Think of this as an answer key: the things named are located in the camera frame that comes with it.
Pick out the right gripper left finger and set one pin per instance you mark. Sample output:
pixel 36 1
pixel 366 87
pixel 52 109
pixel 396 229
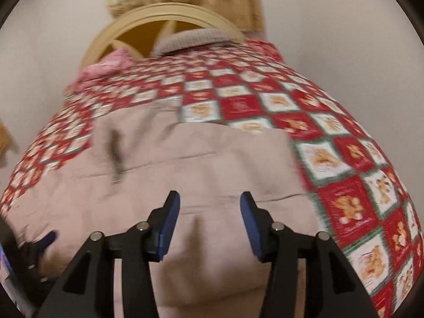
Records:
pixel 105 266

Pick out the cream wooden headboard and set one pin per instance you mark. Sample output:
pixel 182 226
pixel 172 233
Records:
pixel 140 29

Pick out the wooden furniture at left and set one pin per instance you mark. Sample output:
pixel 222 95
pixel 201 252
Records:
pixel 6 143

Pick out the pink folded blanket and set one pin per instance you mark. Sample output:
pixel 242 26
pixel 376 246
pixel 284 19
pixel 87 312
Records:
pixel 114 62

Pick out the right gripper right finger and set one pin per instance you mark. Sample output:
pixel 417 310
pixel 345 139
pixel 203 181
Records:
pixel 309 275

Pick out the pink puffer jacket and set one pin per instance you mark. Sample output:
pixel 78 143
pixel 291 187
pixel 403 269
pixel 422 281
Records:
pixel 137 156

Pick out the red teddy bear bedspread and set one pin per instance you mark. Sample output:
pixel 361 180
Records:
pixel 354 189

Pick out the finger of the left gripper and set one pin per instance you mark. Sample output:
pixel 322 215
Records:
pixel 38 247

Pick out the striped grey pillow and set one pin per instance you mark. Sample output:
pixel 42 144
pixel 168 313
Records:
pixel 191 38

